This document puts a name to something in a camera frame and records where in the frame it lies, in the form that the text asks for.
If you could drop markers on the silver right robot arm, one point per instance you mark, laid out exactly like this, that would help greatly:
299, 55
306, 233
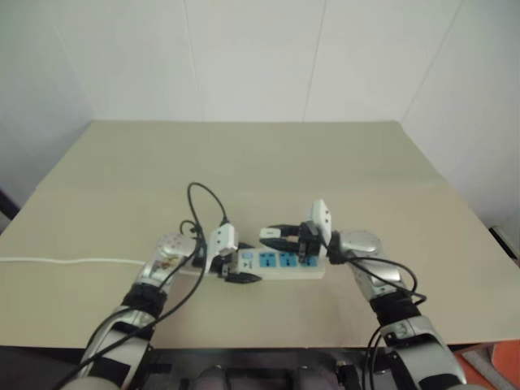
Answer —
361, 243

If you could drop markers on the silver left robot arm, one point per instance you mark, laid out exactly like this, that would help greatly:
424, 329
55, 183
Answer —
162, 260

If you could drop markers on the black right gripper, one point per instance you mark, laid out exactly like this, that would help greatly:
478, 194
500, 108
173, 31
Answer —
308, 243

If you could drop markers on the black frame under table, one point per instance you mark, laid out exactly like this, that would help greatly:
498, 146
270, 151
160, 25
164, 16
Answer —
260, 359

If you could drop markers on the dark object beside table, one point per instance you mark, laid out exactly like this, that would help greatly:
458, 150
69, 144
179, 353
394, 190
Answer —
8, 207

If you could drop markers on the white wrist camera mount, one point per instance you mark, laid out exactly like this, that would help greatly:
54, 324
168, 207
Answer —
222, 239
323, 215

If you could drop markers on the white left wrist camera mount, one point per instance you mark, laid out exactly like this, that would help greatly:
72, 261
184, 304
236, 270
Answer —
222, 239

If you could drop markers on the orange object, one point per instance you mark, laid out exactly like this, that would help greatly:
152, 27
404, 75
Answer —
503, 357

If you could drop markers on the white power strip blue sockets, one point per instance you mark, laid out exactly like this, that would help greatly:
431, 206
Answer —
284, 273

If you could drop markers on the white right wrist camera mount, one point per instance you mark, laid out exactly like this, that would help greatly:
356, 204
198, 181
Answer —
323, 215

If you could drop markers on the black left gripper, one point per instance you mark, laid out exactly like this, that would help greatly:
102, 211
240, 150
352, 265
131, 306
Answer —
224, 269

